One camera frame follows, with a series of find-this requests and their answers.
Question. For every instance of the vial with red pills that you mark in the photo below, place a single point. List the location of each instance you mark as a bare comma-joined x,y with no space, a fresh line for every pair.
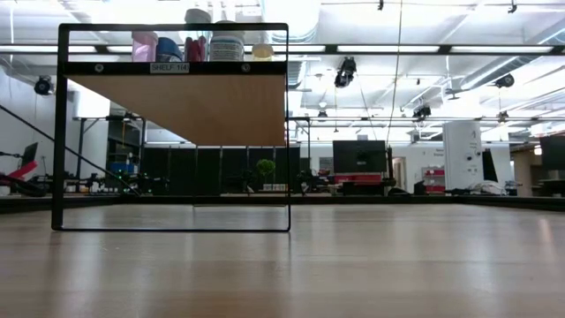
197,15

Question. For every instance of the black desk monitor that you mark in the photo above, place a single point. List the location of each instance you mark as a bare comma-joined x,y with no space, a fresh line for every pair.
554,152

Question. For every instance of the black partition wall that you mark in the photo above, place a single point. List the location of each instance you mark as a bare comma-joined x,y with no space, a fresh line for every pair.
185,172

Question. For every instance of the wooden shelf with black frame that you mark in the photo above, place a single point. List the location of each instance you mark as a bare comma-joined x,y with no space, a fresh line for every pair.
198,110

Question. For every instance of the shelf with red bins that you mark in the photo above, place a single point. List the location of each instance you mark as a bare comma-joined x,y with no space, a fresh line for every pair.
434,172

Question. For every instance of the white supplement bottle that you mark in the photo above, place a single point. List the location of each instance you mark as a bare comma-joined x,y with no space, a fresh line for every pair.
226,48

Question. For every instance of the red and black chair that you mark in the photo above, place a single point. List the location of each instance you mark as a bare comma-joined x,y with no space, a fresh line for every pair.
24,170

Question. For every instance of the blue-capped white bottle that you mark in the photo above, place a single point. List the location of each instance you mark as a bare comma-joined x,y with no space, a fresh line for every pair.
170,48

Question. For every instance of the small green topiary plant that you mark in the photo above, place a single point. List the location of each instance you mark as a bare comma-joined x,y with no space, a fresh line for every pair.
266,168

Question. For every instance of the white pillar with signs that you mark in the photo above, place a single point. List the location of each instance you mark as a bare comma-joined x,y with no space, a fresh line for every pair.
461,150

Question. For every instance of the red low cabinet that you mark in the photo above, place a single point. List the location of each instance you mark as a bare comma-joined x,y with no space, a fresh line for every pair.
357,179

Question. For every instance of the yellow-green pill vial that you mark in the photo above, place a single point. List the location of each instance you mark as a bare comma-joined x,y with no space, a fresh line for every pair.
262,53

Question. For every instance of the slanted black monitor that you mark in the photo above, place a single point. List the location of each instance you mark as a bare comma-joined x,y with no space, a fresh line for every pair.
489,165

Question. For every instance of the pink translucent pill vial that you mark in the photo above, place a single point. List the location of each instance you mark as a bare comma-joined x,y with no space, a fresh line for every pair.
145,48

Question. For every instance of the black ceiling-mounted camera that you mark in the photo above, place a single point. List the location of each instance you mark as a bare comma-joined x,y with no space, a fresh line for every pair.
345,73
421,111
43,86
504,81

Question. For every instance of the long ceiling light strip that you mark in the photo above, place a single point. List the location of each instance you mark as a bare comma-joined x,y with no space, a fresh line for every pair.
388,48

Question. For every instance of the large black monitor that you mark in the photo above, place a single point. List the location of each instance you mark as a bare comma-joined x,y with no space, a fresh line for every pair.
359,156

